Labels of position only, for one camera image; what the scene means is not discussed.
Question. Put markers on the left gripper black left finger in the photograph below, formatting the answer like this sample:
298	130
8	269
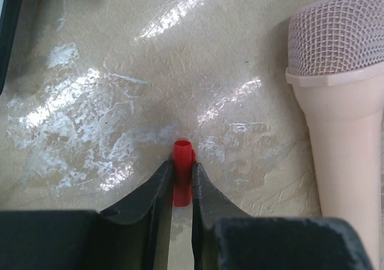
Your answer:
133	233

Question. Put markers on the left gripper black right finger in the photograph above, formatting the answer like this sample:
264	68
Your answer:
226	237

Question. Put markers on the red marker cap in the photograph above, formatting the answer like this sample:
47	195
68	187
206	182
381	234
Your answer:
183	157

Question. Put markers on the white whiteboard black frame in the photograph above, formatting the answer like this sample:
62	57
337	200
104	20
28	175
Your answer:
10	10

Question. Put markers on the pink toy microphone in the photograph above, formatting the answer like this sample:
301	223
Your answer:
335	53

